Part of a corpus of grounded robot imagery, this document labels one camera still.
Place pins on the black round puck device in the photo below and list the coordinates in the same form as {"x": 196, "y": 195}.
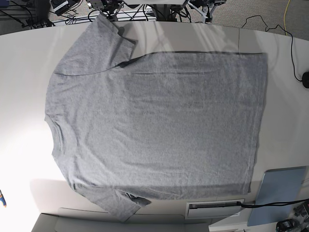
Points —
{"x": 305, "y": 80}

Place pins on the white cable outlet box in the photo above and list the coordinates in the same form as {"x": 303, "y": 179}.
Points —
{"x": 213, "y": 209}

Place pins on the black teal device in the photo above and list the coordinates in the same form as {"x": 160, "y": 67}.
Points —
{"x": 286, "y": 225}

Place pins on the blue orange tool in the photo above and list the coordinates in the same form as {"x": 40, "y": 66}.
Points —
{"x": 2, "y": 199}

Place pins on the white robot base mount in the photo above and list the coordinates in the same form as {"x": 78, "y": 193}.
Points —
{"x": 164, "y": 10}

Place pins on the blue-grey flat panel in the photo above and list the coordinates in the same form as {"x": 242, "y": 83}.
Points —
{"x": 278, "y": 185}

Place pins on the grey T-shirt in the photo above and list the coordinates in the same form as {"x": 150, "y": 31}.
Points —
{"x": 166, "y": 125}

